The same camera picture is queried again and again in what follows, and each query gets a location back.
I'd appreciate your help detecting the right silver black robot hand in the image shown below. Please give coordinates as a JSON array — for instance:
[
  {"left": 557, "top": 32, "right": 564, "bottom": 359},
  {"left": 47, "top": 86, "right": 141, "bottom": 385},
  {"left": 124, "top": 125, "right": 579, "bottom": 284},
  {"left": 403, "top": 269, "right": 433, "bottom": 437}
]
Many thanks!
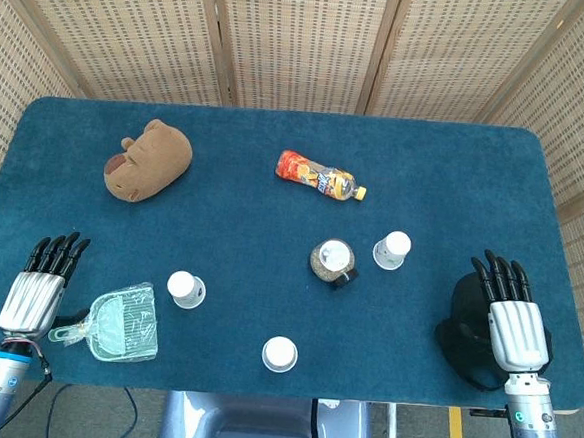
[{"left": 455, "top": 247, "right": 560, "bottom": 379}]

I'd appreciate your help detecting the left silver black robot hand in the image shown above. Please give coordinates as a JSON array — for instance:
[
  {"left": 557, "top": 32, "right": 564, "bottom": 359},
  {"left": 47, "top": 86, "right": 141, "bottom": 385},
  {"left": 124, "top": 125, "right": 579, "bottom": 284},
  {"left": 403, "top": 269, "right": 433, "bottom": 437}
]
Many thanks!
[{"left": 0, "top": 227, "right": 96, "bottom": 341}]

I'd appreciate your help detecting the white paper cup green flower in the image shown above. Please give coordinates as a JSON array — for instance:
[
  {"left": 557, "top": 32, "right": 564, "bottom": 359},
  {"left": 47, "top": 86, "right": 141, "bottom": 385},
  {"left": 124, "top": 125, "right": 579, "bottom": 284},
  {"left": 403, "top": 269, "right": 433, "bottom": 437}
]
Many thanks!
[{"left": 371, "top": 229, "right": 413, "bottom": 273}]

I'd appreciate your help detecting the white paper cup fern print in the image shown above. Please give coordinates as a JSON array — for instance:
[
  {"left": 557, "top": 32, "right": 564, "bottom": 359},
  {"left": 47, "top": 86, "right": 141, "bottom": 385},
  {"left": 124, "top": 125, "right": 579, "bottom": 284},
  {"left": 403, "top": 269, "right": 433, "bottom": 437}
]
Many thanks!
[{"left": 164, "top": 268, "right": 208, "bottom": 312}]

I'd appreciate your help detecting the white paper cup text print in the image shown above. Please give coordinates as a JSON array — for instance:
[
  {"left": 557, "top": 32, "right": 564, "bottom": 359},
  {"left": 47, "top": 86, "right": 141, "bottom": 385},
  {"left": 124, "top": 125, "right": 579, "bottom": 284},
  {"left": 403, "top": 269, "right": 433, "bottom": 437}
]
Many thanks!
[{"left": 259, "top": 334, "right": 300, "bottom": 376}]

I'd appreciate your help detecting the black baseball cap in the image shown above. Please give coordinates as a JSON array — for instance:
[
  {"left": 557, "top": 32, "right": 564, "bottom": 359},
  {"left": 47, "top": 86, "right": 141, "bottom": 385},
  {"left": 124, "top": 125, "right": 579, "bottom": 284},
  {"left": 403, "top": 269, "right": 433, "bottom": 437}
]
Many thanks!
[{"left": 429, "top": 267, "right": 560, "bottom": 397}]

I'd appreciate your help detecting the green dustpan in plastic wrap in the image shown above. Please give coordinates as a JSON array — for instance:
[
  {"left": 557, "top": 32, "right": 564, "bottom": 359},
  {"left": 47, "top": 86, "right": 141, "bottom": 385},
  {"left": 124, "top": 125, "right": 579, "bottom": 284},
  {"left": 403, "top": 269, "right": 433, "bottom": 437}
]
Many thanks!
[{"left": 46, "top": 274, "right": 164, "bottom": 367}]

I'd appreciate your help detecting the brown capybara plush toy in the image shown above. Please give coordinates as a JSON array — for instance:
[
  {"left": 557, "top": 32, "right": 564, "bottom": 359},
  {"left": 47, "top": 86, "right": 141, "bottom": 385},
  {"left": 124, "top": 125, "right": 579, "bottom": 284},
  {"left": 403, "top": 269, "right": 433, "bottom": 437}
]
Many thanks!
[{"left": 101, "top": 115, "right": 196, "bottom": 207}]

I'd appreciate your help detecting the round glass jar black lid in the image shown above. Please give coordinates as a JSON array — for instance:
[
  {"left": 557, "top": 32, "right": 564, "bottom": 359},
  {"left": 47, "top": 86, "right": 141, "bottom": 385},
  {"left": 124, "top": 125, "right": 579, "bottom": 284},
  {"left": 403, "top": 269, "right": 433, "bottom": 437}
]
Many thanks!
[{"left": 307, "top": 235, "right": 362, "bottom": 291}]

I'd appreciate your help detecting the blue carpet table cover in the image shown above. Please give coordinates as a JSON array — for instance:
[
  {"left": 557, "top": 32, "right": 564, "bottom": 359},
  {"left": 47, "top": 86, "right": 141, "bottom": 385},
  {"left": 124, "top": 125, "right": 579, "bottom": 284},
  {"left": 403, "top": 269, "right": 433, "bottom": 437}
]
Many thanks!
[{"left": 0, "top": 90, "right": 584, "bottom": 420}]

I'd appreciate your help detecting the orange drink plastic bottle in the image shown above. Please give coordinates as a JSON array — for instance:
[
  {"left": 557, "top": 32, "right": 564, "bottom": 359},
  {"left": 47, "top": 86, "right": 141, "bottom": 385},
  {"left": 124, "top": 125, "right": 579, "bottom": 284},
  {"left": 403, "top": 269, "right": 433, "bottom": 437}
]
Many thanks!
[{"left": 273, "top": 149, "right": 371, "bottom": 204}]

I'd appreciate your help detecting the grey blue robot torso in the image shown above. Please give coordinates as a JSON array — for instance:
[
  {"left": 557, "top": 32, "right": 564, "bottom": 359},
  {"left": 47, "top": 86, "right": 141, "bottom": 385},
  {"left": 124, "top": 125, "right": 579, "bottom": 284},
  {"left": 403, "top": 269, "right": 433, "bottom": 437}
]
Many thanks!
[{"left": 154, "top": 387, "right": 376, "bottom": 438}]

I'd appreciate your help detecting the left wrist wire bundle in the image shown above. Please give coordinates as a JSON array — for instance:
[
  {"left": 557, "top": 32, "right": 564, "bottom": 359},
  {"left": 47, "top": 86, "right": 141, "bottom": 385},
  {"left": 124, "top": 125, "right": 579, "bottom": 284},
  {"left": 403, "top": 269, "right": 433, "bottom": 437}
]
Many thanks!
[{"left": 0, "top": 336, "right": 57, "bottom": 437}]

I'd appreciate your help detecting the black floor cable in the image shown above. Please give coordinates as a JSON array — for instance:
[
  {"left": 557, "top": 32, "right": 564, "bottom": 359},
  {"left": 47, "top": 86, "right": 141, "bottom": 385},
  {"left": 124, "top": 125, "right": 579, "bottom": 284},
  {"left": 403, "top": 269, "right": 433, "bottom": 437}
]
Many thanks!
[{"left": 44, "top": 381, "right": 77, "bottom": 438}]

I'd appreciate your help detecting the blue floor cable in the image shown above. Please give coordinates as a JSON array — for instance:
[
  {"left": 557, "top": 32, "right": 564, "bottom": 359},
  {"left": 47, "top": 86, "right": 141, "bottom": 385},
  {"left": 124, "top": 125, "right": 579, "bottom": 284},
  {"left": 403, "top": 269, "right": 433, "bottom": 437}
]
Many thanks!
[{"left": 114, "top": 386, "right": 141, "bottom": 438}]

